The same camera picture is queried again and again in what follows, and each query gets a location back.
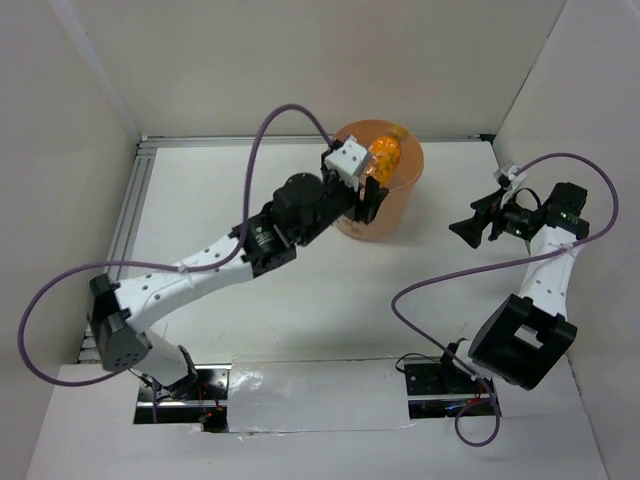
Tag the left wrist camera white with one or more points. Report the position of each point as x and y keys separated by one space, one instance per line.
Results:
x=348 y=160

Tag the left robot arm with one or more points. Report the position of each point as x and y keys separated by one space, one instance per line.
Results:
x=122 y=313

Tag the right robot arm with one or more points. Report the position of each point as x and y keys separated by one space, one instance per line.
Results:
x=529 y=332

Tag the peach capybara plastic bin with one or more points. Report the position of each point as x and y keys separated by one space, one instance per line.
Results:
x=405 y=177

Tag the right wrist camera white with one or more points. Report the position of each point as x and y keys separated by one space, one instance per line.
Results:
x=510 y=177

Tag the orange juice bottle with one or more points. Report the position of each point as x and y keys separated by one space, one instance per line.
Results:
x=386 y=153

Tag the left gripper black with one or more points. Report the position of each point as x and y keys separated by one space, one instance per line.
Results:
x=367 y=208

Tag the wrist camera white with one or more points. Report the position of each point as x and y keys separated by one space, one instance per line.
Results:
x=348 y=160
x=510 y=177

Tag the white taped cover sheet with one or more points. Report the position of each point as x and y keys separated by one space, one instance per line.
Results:
x=316 y=396

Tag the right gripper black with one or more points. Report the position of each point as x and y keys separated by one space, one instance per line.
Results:
x=471 y=229

